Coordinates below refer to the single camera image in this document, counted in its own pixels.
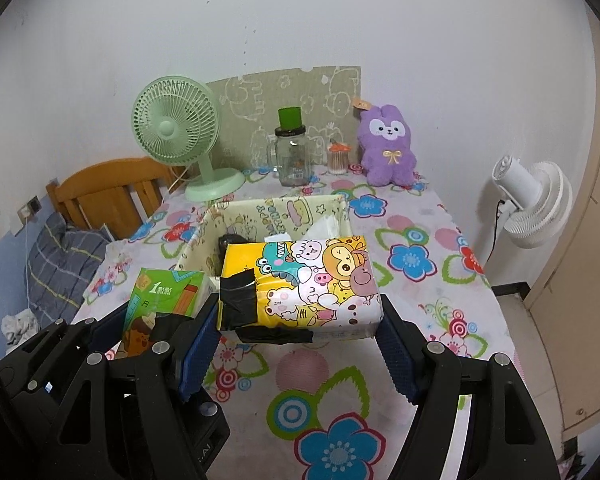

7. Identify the green tissue pack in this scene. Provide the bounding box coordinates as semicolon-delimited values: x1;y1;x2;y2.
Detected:
116;268;210;359

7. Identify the black plastic bag bundle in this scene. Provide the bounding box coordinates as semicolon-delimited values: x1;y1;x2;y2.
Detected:
218;233;250;252

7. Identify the yellow cartoon tissue pack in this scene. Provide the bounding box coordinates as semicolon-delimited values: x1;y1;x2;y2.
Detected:
219;235;384;344

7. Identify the white cloth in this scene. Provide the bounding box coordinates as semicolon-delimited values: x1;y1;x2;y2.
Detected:
1;309;40;353
301;216;340;240

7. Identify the white crumpled cloth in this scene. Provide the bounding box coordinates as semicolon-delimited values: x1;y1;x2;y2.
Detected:
1;309;40;353

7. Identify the grey plaid pillow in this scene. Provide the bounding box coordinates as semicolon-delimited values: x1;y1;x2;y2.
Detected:
26;212;112;328

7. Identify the beige door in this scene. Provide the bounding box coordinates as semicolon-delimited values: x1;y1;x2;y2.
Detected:
526;13;600;439

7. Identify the floral tablecloth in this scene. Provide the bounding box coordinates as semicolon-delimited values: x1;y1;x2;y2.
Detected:
78;167;515;479

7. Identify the yellow cartoon fabric box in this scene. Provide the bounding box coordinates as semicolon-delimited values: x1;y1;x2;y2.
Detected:
175;195;352;276

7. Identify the green desk fan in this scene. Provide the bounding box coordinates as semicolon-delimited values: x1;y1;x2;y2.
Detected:
132;76;245;203

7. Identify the glass mason jar mug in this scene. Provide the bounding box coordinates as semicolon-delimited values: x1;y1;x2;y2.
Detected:
266;126;312;188

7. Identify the green patterned board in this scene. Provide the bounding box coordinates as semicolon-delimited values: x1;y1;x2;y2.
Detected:
208;66;362;169

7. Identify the green cup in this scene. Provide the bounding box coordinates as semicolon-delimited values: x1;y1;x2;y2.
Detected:
278;106;303;130

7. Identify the toothpick jar orange lid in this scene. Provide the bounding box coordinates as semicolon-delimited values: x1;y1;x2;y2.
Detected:
327;142;351;176

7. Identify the white standing fan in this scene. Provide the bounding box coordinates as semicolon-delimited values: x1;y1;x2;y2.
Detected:
488;155;573;258

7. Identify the purple plush bunny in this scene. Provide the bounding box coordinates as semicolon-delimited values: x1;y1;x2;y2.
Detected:
358;104;417;188

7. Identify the wall power outlet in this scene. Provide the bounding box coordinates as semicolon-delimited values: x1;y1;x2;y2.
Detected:
17;196;42;223

